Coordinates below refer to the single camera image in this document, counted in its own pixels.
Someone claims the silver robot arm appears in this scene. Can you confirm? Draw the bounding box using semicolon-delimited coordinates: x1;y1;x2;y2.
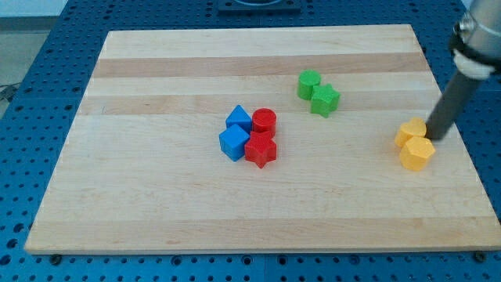
426;0;500;140

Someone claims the yellow hexagon block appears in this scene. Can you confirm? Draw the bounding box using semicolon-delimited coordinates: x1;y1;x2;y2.
399;136;435;172

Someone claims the wooden board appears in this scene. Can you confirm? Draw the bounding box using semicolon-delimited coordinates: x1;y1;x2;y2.
25;24;500;255

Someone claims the green star block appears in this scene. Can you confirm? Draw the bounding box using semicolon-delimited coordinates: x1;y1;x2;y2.
310;84;341;118

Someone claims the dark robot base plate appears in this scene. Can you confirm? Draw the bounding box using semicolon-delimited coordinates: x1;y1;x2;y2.
216;0;301;14

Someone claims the red cylinder block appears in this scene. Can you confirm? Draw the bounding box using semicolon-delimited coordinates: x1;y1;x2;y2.
252;108;277;137

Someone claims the blue cube block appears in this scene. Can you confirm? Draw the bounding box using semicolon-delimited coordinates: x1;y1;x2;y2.
218;125;250;161

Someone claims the blue triangle block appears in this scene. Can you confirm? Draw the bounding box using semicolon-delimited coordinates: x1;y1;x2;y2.
225;105;252;133

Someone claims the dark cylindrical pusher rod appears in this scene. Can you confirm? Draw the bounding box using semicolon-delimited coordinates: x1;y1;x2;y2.
425;70;481;140

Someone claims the red star block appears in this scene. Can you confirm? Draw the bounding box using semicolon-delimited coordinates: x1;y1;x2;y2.
244;131;277;168

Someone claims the green cylinder block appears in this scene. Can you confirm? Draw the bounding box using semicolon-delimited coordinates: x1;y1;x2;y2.
297;69;321;100

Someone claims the yellow heart block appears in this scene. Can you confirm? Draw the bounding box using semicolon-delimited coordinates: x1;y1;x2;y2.
394;117;427;147

